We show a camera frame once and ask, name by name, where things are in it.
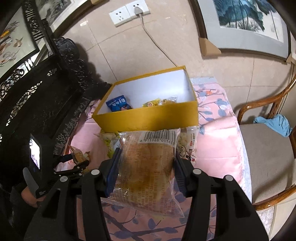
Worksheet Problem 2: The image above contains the dark carved wooden furniture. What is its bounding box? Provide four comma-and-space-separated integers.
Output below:
1, 1, 111, 181

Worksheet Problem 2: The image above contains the white double wall socket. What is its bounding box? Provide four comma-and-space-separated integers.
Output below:
109, 0, 150, 27

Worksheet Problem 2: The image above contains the wooden chair with cushion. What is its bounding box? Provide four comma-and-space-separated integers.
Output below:
237, 69, 296, 212

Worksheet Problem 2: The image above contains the bread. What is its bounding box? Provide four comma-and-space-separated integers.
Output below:
100, 128, 184, 217

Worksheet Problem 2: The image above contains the yellow cardboard box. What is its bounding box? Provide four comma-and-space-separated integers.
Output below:
92, 66, 198, 133

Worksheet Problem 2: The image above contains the framed lotus painting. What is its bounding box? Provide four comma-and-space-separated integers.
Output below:
189, 0, 291, 61

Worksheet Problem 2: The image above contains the framed picture upper left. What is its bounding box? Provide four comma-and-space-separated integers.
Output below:
1, 1, 89, 77

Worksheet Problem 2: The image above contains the white plug and cable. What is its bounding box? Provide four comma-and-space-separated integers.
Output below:
133, 6, 179, 68

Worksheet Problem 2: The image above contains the blue snack bag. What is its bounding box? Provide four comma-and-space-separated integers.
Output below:
106, 95, 132, 112

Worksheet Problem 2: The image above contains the light blue cloth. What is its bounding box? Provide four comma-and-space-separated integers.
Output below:
253, 114, 292, 137

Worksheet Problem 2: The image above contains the person's left hand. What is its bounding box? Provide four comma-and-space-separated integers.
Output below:
21, 186, 46, 208

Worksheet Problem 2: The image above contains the white popcorn snack bag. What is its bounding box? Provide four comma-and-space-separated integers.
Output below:
177, 126, 199, 163

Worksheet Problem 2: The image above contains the pink floral cloth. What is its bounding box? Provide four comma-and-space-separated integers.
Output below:
56, 76, 253, 241

